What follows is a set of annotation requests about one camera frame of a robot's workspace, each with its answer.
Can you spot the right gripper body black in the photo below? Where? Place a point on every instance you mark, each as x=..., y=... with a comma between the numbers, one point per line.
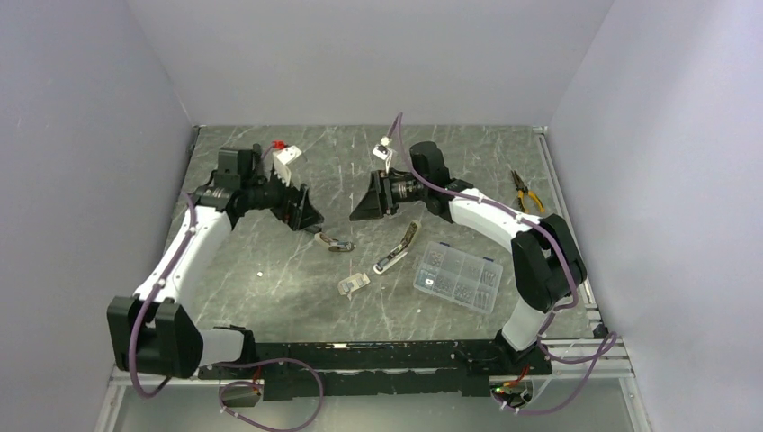
x=398, y=191

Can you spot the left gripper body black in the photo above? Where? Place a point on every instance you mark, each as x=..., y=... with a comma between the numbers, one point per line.
x=273, y=194

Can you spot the brown stapler base part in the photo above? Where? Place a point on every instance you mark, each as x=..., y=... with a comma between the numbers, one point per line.
x=333, y=244

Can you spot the white staple box tray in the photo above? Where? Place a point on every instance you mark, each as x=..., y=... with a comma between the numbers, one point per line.
x=352, y=283

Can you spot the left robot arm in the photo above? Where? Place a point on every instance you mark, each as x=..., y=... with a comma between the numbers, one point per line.
x=153, y=330

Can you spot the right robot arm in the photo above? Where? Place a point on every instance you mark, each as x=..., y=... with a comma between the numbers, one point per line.
x=547, y=264

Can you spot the clear plastic screw organizer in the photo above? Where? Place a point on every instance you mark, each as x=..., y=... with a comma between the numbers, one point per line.
x=464, y=279

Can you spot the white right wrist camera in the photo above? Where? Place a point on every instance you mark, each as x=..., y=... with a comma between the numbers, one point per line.
x=384, y=152

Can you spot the orange handled pliers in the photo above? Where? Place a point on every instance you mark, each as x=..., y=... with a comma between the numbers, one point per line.
x=523, y=192

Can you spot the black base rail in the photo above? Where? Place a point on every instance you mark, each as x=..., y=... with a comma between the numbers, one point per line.
x=294, y=379

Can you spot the aluminium frame rail front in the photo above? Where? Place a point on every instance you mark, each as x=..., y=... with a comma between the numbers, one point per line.
x=476, y=357

